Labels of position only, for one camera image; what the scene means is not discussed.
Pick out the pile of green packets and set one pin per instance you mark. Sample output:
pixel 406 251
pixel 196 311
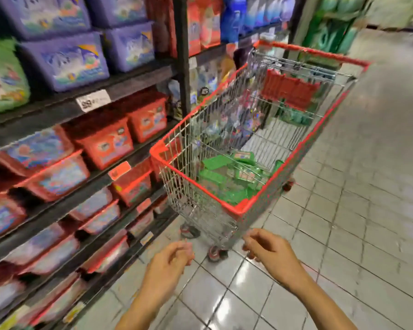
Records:
pixel 239 178

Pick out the row of green bottles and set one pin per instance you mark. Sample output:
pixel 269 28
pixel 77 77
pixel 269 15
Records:
pixel 330 27

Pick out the person's right fingers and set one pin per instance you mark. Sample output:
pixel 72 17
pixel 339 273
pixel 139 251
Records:
pixel 255 243

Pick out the orange price tag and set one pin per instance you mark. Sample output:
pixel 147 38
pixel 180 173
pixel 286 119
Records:
pixel 119 170

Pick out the row of red detergent packets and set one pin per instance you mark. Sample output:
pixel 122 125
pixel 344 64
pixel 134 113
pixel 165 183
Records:
pixel 203 23

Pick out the person's left forearm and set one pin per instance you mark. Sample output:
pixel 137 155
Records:
pixel 141 312

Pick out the person's right hand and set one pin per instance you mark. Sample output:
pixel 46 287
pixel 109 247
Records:
pixel 278 259

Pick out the purple detergent tub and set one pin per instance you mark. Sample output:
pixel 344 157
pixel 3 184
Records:
pixel 67 63
pixel 132 48
pixel 44 13
pixel 118 8

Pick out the row of pale refill pouches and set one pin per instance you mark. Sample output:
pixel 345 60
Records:
pixel 206 82

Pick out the green detergent bag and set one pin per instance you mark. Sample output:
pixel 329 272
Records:
pixel 3 78

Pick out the person's left fingers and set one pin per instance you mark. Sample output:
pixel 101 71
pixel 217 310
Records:
pixel 183 252

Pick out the stacks of red detergent tubs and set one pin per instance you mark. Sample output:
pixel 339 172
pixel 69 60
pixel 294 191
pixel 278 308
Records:
pixel 103 142

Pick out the person's left hand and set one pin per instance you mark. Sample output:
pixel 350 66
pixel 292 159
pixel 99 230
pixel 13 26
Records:
pixel 165 274

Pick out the white price tag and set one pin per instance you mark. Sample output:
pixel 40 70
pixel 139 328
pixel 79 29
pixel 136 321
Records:
pixel 93 100

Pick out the row of blue detergent packets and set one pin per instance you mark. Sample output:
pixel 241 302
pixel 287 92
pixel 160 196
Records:
pixel 251 11

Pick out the black metal shelving unit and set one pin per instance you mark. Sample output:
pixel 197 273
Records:
pixel 183 58

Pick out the person's right forearm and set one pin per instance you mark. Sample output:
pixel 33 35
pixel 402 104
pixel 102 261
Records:
pixel 320 305

